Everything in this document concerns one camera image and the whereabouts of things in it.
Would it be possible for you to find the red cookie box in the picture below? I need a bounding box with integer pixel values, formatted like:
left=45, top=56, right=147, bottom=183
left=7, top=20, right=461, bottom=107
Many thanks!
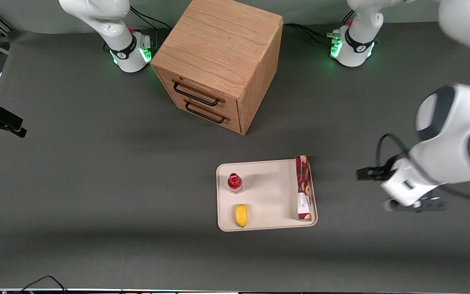
left=295, top=155, right=313, bottom=222

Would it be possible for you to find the beige plastic tray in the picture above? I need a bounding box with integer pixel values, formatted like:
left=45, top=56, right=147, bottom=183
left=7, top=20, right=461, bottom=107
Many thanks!
left=216, top=158, right=318, bottom=232

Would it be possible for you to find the yellow toy banana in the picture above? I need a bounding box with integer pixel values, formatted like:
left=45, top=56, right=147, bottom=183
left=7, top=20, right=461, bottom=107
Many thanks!
left=235, top=204, right=248, bottom=228

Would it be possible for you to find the red capped small bottle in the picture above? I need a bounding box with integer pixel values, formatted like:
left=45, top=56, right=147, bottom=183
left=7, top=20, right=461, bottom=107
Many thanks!
left=227, top=173, right=243, bottom=194

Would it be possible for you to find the wooden drawer front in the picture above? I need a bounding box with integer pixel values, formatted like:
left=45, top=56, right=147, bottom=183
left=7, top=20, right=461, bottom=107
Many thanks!
left=155, top=68, right=240, bottom=119
left=166, top=92, right=242, bottom=135

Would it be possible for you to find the wooden drawer cabinet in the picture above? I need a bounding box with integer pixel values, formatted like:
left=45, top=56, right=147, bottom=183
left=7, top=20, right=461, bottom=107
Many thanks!
left=150, top=0, right=284, bottom=136

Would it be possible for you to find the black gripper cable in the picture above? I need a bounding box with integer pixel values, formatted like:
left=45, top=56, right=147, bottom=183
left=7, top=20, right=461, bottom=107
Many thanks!
left=375, top=133, right=470, bottom=204

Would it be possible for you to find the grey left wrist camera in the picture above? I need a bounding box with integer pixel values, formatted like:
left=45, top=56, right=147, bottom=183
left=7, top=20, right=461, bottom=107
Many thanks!
left=384, top=196, right=448, bottom=213

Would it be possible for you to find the black base cable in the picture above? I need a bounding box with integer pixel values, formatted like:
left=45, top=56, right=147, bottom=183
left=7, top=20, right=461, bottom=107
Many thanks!
left=283, top=23, right=335, bottom=46
left=130, top=6, right=172, bottom=32

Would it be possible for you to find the black table edge cable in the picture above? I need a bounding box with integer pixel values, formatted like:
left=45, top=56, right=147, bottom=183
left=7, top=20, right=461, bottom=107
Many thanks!
left=14, top=276, right=69, bottom=294

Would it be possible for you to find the black drawer handle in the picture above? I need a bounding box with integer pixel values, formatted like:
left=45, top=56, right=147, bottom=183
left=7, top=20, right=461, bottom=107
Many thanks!
left=173, top=80, right=224, bottom=107
left=184, top=100, right=230, bottom=125

